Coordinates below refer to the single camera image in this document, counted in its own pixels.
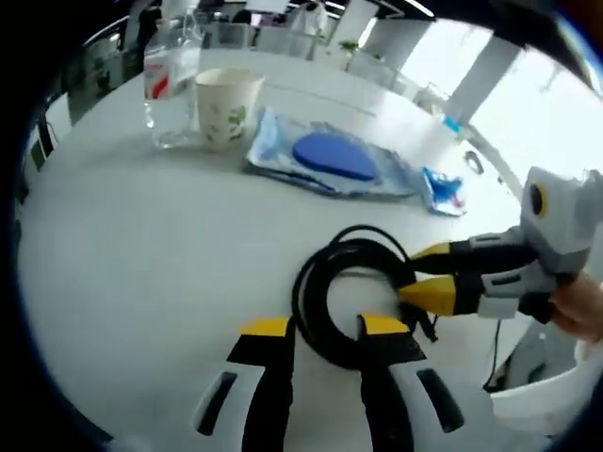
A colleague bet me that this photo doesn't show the paper cup green print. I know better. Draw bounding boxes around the paper cup green print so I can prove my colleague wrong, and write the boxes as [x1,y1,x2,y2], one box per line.
[193,68,267,153]

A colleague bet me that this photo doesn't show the clear bottle red label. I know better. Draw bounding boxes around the clear bottle red label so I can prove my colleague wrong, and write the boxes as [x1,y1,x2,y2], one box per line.
[142,8,204,151]

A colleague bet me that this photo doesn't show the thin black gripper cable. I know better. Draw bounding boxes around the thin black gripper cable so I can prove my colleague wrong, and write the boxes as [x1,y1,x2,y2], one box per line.
[482,317,506,393]

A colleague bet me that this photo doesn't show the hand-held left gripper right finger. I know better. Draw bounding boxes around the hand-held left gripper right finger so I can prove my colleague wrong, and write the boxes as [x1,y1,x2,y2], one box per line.
[355,314,496,452]

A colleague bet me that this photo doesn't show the blue tissue packet pink spots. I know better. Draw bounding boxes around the blue tissue packet pink spots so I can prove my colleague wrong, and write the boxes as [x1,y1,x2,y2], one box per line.
[418,167,468,218]

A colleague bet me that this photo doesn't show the person's right hand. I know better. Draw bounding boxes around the person's right hand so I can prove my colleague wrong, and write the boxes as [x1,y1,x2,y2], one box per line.
[548,271,603,344]

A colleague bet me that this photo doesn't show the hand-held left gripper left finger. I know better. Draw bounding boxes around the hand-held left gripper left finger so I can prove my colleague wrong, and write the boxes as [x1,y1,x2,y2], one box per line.
[189,315,297,452]

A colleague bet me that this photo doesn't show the white packet blue oval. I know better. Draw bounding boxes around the white packet blue oval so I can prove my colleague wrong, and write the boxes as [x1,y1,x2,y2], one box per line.
[243,106,424,200]

